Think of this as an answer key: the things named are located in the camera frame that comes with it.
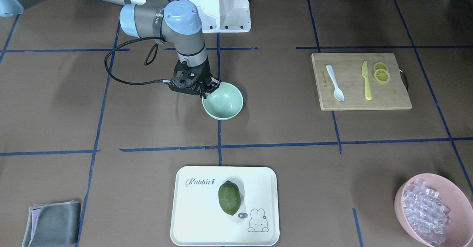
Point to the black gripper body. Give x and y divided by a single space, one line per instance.
204 74

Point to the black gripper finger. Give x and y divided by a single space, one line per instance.
215 82
204 92

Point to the light green bowl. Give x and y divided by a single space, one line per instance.
224 103

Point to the white plastic spoon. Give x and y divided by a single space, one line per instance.
337 93

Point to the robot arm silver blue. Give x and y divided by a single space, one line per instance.
164 21

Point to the pink bowl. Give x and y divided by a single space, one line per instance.
459 233

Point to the green avocado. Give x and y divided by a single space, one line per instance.
229 197

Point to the white rabbit tray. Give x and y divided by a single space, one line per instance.
198 220

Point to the bamboo cutting board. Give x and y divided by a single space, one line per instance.
347 68

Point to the yellow plastic knife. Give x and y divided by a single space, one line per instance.
367 89

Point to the upper lemon slice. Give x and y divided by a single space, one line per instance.
380 66

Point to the lemon slice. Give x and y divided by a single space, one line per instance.
380 66
382 76

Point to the lower lemon slice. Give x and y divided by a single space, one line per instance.
382 76

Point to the grey folded cloth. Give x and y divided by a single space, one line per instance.
52 225

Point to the clear ice cubes pile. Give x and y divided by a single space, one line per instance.
426 212

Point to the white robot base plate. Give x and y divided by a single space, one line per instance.
224 16

